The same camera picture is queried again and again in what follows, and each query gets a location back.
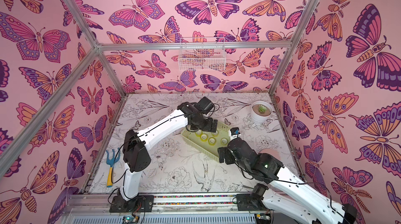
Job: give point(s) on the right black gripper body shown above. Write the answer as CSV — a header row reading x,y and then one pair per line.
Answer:
x,y
224,154

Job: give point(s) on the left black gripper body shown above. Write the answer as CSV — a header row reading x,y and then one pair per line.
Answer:
x,y
206,125

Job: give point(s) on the green plastic storage basket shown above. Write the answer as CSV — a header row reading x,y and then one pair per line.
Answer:
x,y
211,151

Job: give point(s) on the yellow tape roll one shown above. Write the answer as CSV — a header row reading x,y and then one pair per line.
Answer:
x,y
224,142

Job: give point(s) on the clear white tape roll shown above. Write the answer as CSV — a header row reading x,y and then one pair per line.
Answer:
x,y
199,133

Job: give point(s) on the yellow tape roll four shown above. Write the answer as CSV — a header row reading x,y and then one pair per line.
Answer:
x,y
204,137

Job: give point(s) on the yellow tape roll six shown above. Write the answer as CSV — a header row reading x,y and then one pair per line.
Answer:
x,y
212,141

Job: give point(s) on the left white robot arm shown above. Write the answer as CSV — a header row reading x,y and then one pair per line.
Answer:
x,y
138,144

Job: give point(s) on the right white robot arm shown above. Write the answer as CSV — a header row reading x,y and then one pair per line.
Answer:
x,y
280,189

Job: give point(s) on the white pot with succulent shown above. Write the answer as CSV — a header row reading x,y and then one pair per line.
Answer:
x,y
260,111

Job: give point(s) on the blue yellow garden fork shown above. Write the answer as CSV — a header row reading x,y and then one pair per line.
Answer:
x,y
113,156

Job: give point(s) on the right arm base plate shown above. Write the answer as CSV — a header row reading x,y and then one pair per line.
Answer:
x,y
246,202

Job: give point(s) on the white wire wall basket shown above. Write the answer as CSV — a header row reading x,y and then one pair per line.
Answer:
x,y
200,54

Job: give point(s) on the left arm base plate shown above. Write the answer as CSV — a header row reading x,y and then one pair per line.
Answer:
x,y
140,204

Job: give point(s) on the aluminium front rail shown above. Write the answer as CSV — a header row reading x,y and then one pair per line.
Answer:
x,y
186,208

